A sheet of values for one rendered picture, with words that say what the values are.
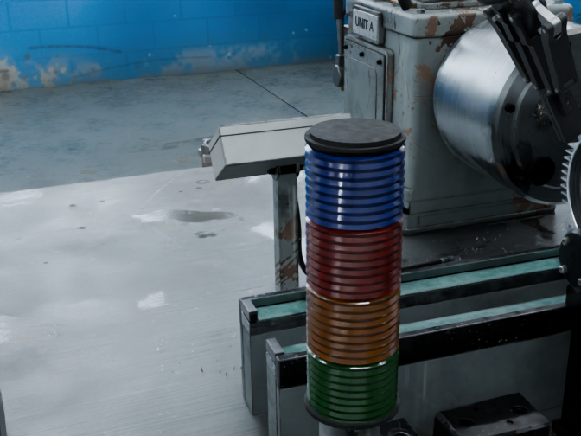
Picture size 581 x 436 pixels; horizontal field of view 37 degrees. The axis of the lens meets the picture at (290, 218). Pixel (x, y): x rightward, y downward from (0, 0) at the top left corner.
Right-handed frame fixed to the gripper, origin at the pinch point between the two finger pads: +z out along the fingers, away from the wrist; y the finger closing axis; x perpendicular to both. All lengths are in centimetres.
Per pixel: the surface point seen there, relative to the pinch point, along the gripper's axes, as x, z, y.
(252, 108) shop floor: -20, 137, 429
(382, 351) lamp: 36, -18, -39
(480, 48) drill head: -4.7, -0.2, 25.6
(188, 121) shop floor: 19, 116, 414
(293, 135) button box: 26.0, -10.7, 14.0
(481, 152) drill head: 4.1, 10.0, 19.3
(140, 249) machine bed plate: 52, 5, 48
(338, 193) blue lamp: 33, -29, -38
